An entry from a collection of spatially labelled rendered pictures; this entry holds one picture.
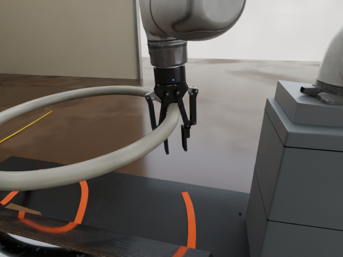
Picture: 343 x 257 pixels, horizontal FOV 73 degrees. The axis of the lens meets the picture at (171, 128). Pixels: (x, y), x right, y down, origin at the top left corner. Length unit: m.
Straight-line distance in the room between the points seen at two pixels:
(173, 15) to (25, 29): 6.12
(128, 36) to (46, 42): 1.94
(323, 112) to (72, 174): 0.82
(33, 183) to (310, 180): 0.86
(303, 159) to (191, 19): 0.71
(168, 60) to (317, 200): 0.78
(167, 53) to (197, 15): 0.20
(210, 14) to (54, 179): 0.32
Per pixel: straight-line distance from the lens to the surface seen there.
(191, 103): 0.59
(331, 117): 0.97
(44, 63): 6.30
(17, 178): 0.42
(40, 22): 6.17
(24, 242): 0.46
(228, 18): 0.34
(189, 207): 1.62
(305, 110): 0.93
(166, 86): 0.56
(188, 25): 0.35
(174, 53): 0.52
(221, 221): 1.57
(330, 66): 1.01
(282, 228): 1.12
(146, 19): 0.50
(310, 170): 0.97
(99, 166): 0.39
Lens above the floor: 1.13
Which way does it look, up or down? 24 degrees down
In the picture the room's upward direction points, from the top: straight up
